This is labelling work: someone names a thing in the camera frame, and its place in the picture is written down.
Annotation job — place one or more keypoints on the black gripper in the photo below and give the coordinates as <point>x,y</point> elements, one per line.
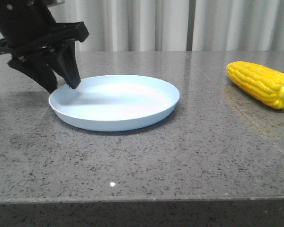
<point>39,44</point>

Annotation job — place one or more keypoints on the light blue round plate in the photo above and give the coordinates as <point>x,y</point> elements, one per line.
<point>115,102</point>

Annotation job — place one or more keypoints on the yellow corn cob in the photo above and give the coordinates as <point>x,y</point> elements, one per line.
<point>263,83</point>

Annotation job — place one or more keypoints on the grey pleated curtain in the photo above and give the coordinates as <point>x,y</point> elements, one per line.
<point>177,25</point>

